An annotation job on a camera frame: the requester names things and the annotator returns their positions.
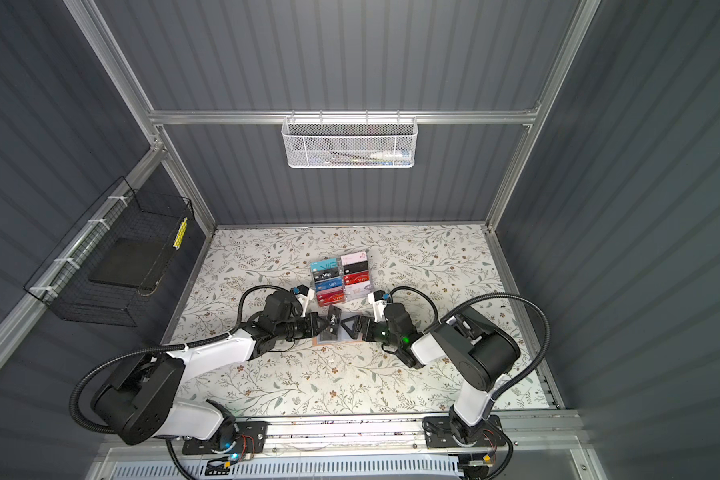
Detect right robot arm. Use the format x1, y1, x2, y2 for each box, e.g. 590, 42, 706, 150
339, 300, 521, 440

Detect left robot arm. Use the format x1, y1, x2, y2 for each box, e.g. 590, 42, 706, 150
70, 287, 330, 451

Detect blue VIP card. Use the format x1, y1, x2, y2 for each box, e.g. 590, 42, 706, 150
315, 277, 343, 292

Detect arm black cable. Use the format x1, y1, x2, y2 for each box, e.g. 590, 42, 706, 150
388, 285, 551, 403
68, 284, 295, 436

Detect white VIP card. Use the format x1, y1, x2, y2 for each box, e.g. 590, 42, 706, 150
344, 281, 373, 301

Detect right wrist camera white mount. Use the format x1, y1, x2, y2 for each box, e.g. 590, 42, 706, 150
368, 290, 391, 323

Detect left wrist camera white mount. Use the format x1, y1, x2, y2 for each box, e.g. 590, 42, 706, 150
291, 285, 316, 317

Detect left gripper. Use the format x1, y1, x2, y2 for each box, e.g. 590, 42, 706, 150
275, 311, 330, 343

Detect white wire mesh basket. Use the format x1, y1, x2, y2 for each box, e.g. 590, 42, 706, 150
281, 117, 419, 169

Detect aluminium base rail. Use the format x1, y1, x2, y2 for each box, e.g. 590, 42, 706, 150
104, 413, 583, 463

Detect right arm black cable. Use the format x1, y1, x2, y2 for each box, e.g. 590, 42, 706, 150
388, 285, 551, 403

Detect black wire basket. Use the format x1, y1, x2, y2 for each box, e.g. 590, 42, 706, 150
24, 181, 194, 327

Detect pink leather card wallet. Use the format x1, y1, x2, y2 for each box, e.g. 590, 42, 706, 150
312, 312, 362, 346

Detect yellow marker pen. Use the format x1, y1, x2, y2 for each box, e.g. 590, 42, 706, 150
172, 217, 188, 250

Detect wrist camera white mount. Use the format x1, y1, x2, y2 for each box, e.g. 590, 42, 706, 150
291, 285, 316, 317
368, 290, 391, 323

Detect red VIP card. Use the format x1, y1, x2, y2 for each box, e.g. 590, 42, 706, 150
344, 271, 370, 285

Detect pink VIP card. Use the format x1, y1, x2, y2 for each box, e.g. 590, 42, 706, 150
341, 251, 368, 266

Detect black pad in basket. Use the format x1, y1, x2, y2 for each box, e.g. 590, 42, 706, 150
88, 238, 173, 293

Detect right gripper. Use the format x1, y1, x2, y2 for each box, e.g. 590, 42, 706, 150
342, 317, 403, 350

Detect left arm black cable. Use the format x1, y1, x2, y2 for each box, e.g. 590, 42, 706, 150
68, 284, 295, 436

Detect pens in white basket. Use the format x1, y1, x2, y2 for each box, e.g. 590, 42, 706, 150
329, 150, 414, 167

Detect black VIP card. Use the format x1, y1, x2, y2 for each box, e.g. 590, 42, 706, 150
325, 305, 342, 341

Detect black card right column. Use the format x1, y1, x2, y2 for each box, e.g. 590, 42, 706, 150
343, 261, 368, 275

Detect clear acrylic card holder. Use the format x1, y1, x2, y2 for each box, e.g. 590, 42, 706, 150
309, 251, 373, 295

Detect black VIP card left column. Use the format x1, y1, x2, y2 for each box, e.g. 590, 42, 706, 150
312, 268, 341, 282

